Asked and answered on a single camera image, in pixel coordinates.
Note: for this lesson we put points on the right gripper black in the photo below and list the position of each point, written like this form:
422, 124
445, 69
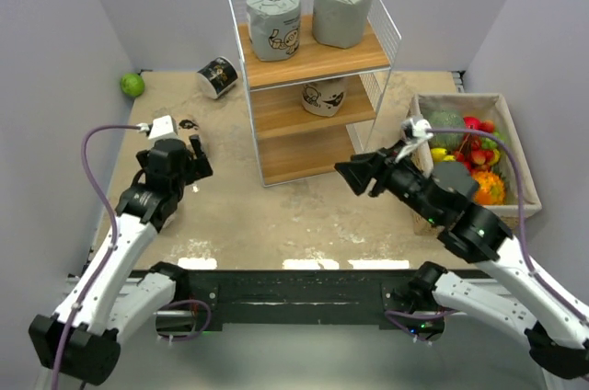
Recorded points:
358, 173

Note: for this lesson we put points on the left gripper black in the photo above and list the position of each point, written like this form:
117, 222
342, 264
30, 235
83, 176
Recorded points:
200, 165

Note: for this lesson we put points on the grey roll white label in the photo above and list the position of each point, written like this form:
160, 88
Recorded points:
340, 23

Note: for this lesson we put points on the grey roll cartoon print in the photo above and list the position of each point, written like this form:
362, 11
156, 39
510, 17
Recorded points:
274, 28

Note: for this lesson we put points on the brown roll sheep logo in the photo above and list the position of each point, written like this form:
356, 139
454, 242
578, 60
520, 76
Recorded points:
189, 127

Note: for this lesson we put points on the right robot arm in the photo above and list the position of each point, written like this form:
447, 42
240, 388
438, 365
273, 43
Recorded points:
551, 321

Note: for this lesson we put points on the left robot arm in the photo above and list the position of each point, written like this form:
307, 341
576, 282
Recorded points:
83, 336

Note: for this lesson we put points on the green lime fruit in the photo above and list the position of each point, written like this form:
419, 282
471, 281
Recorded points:
132, 85

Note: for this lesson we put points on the green melon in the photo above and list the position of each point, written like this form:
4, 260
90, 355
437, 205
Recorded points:
445, 119

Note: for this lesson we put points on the black wrapped paper roll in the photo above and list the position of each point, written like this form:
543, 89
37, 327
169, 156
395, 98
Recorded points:
217, 77

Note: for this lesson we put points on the red apple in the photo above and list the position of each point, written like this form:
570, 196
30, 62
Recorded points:
472, 124

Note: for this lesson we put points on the green grapes bunch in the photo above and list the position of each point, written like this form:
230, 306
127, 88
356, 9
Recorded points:
489, 143

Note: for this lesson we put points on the orange horned melon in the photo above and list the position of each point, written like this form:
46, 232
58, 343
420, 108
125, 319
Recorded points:
491, 191

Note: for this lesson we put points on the woven basket white liner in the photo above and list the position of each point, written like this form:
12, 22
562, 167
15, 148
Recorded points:
507, 160

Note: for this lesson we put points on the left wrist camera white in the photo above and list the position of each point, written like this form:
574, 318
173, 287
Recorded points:
160, 129

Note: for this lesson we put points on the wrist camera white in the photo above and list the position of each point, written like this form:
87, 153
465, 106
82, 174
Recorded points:
417, 131
160, 129

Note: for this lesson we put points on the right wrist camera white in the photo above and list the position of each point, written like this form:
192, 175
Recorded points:
417, 131

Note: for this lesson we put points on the white wire wooden shelf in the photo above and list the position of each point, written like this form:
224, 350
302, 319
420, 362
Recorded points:
291, 143

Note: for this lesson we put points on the black base frame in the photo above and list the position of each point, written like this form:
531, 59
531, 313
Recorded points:
218, 298

